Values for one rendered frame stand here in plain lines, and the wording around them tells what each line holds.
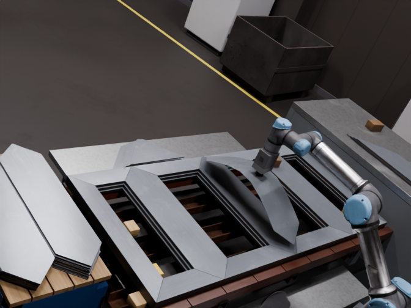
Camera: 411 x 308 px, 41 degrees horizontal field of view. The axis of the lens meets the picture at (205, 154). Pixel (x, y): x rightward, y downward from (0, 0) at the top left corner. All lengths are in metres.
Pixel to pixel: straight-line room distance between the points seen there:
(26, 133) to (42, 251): 2.20
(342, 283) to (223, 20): 4.34
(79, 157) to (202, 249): 0.83
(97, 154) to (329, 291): 1.33
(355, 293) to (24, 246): 1.59
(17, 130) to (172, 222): 2.10
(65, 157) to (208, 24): 4.28
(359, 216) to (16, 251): 1.32
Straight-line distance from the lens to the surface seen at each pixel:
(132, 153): 2.84
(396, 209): 3.14
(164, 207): 2.43
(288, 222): 2.55
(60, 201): 2.31
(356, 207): 2.30
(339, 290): 2.80
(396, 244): 3.19
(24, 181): 2.38
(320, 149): 2.50
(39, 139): 4.17
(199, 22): 6.83
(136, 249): 2.18
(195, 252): 2.27
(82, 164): 2.72
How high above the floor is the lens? 2.32
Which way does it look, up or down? 30 degrees down
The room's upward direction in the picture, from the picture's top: 22 degrees clockwise
